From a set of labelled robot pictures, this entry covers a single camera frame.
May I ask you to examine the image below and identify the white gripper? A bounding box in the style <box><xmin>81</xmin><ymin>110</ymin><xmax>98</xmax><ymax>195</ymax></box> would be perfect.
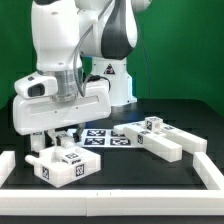
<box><xmin>13</xmin><ymin>81</ymin><xmax>111</xmax><ymax>146</ymax></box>

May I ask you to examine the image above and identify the white chair seat tray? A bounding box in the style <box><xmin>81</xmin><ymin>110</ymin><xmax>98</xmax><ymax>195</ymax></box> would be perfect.
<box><xmin>25</xmin><ymin>146</ymin><xmax>101</xmax><ymax>188</ymax></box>

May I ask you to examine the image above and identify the white chair back frame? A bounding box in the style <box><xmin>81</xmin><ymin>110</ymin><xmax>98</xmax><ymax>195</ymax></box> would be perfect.
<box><xmin>114</xmin><ymin>121</ymin><xmax>207</xmax><ymax>162</ymax></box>

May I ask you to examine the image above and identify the white tagged cube nut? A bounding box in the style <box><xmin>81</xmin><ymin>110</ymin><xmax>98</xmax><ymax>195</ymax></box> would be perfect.
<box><xmin>61</xmin><ymin>153</ymin><xmax>81</xmax><ymax>165</ymax></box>

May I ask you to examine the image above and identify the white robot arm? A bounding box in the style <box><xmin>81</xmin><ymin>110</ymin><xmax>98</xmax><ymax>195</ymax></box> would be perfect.
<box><xmin>13</xmin><ymin>0</ymin><xmax>152</xmax><ymax>152</ymax></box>

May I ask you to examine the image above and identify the white fiducial tag sheet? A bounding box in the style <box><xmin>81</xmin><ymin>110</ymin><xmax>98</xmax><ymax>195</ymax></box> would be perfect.
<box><xmin>77</xmin><ymin>129</ymin><xmax>138</xmax><ymax>148</ymax></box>

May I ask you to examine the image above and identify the white left fence piece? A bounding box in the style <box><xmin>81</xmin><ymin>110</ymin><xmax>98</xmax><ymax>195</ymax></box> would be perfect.
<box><xmin>0</xmin><ymin>151</ymin><xmax>16</xmax><ymax>187</ymax></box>

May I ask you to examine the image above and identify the white front fence bar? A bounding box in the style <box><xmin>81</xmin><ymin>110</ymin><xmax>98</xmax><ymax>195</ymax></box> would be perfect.
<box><xmin>0</xmin><ymin>190</ymin><xmax>224</xmax><ymax>216</ymax></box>

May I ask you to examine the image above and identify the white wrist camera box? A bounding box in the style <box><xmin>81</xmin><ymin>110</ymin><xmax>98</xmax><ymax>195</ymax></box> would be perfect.
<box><xmin>14</xmin><ymin>73</ymin><xmax>58</xmax><ymax>99</ymax></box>

